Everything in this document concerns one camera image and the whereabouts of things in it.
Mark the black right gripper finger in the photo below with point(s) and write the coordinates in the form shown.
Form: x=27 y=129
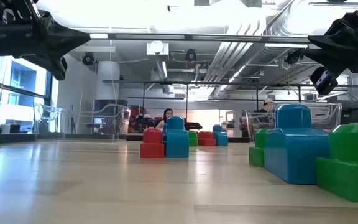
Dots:
x=340 y=43
x=343 y=62

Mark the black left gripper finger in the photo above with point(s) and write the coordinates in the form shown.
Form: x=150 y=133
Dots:
x=56 y=67
x=57 y=40

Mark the blue two-stud block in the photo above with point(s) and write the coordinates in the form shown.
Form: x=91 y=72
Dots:
x=177 y=143
x=297 y=155
x=222 y=138

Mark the green two-stud block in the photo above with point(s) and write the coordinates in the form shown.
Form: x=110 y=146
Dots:
x=350 y=174
x=256 y=155

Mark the large green block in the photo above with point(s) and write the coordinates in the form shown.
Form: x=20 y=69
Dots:
x=193 y=140

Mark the window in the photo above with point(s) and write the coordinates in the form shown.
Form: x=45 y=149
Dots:
x=23 y=81

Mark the black monitor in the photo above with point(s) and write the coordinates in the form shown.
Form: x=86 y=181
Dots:
x=351 y=113

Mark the clear plastic bin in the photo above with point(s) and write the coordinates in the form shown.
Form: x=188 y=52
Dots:
x=322 y=115
x=47 y=119
x=124 y=119

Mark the white box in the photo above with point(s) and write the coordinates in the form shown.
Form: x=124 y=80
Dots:
x=9 y=128

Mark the person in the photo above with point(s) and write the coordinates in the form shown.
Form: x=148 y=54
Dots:
x=166 y=119
x=267 y=105

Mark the red background equipment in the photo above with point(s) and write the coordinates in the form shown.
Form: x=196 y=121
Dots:
x=135 y=119

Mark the white ceiling fixture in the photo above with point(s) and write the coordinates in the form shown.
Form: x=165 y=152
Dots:
x=157 y=48

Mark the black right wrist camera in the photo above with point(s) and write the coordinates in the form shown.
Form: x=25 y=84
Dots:
x=323 y=81

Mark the black hanging camera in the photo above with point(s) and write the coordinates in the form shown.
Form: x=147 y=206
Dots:
x=294 y=57
x=190 y=55
x=88 y=59

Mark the silver ceiling duct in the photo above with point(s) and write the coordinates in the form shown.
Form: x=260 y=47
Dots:
x=228 y=59

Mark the black metal table frame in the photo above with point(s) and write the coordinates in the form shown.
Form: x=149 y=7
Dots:
x=197 y=38

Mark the black background workstation frame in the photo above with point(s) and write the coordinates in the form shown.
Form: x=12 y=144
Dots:
x=197 y=82

